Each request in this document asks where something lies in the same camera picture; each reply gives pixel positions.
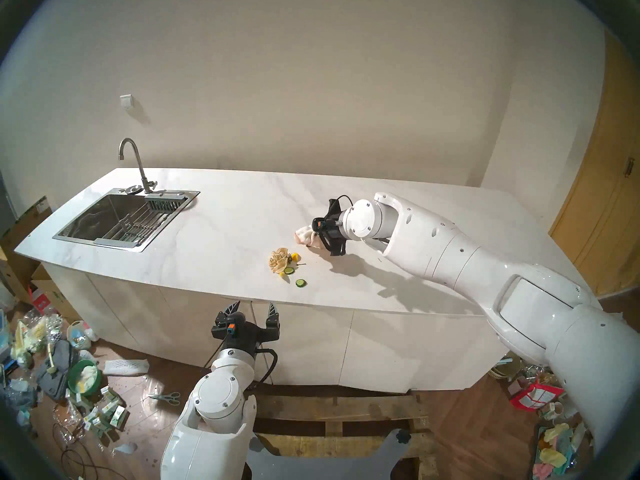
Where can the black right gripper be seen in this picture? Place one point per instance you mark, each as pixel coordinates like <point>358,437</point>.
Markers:
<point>334,227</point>

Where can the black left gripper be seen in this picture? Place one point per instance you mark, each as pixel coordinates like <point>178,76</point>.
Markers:
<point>242,334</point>

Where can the pink white cloth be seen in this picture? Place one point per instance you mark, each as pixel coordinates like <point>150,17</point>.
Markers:
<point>305,236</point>

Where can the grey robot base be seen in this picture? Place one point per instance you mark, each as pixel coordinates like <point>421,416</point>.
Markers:
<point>320,466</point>

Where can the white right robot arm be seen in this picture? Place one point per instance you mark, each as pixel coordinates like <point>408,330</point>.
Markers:
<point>450,249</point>

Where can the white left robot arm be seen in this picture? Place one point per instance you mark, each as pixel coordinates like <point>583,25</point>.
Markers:
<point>220,404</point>

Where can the crumpled tan paper napkin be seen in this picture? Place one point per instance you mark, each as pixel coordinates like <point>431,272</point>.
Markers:
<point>279,260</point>

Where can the white counter cabinet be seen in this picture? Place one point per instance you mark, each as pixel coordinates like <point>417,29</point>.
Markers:
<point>310,344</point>

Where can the wooden pallet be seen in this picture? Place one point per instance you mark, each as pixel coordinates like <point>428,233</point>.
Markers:
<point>340,409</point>

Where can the white foam net sleeve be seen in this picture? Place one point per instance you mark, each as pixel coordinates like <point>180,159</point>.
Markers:
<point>125,368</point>

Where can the grey slotted sink strainer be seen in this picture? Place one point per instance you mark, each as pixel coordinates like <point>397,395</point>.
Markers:
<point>165,202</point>

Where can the steel gooseneck faucet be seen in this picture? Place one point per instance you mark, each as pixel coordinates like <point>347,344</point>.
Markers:
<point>147,185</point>

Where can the round steel drain cap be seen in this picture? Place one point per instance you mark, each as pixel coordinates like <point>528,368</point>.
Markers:
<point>134,189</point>

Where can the white plastic jug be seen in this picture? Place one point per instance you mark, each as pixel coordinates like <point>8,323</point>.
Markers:
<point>80,336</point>

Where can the green white carton pile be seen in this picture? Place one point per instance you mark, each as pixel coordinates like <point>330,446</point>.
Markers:
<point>107,414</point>

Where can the green plastic bowl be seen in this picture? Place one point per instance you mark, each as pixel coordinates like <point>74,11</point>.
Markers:
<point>82,381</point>

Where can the stainless steel sink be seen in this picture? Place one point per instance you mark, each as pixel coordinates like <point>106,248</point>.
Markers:
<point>90,224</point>

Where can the black base knob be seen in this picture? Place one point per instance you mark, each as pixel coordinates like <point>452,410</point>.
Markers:
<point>403,436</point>

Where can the grey fabric bag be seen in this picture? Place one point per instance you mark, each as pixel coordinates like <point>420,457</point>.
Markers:
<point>60,364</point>

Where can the cardboard box red label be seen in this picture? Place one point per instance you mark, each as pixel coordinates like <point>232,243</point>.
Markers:
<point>47,299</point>

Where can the round woven basket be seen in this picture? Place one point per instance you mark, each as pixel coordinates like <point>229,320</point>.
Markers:
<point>506,370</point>

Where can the yellow green plastic bag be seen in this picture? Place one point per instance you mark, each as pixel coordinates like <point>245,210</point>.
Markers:
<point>27,341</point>

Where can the brown cardboard box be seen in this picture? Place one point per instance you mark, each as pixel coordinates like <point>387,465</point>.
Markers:
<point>22,226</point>

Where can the red white packet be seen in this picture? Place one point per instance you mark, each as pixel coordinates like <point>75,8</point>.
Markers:
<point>535,396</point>

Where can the wooden door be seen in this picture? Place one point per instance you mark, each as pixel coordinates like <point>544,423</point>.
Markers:
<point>605,209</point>

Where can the brass door hinge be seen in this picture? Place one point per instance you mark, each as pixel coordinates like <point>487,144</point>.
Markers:
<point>629,167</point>

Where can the tray of pastel sponges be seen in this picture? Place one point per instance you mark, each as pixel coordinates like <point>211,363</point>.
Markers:
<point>552,456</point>

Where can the white wall socket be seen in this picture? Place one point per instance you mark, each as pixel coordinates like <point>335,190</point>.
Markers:
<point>127,102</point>

